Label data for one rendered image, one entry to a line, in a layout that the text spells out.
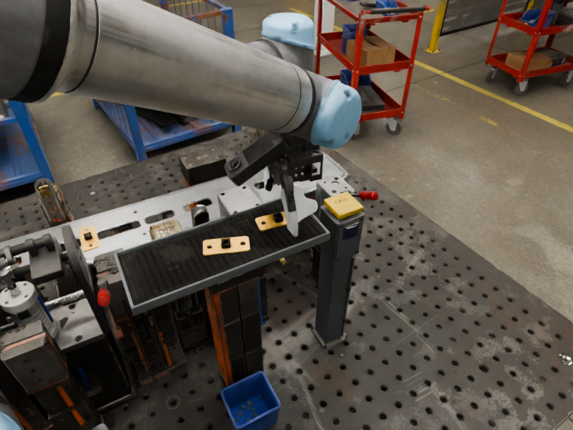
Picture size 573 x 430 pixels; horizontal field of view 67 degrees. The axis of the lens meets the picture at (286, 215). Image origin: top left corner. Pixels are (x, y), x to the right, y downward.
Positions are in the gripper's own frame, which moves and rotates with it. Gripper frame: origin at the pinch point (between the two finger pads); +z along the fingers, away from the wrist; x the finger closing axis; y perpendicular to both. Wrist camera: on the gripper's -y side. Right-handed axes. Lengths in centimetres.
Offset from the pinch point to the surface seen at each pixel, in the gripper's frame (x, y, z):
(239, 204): 13.6, -4.4, 6.8
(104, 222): 32, -35, 18
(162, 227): 15.5, -21.5, 9.7
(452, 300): -2, 53, 48
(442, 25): 335, 307, 91
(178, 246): -0.3, -19.4, 1.8
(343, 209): -1.5, 13.3, 1.8
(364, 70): 190, 130, 61
